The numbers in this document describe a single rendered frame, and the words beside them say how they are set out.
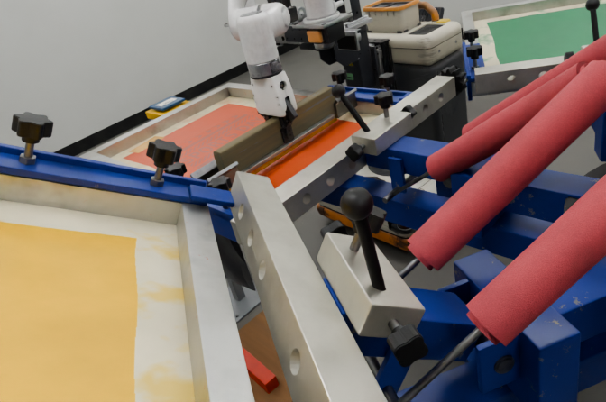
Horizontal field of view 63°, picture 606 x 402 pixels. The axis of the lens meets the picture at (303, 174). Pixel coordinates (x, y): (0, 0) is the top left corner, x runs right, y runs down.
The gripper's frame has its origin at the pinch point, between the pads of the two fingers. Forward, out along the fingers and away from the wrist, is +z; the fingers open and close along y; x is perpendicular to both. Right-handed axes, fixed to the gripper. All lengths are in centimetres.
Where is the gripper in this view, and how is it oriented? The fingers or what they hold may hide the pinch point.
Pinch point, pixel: (281, 132)
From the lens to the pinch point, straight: 120.9
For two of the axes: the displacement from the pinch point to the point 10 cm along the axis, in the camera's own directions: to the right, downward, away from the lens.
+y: -7.0, -1.8, 6.9
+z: 2.2, 8.6, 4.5
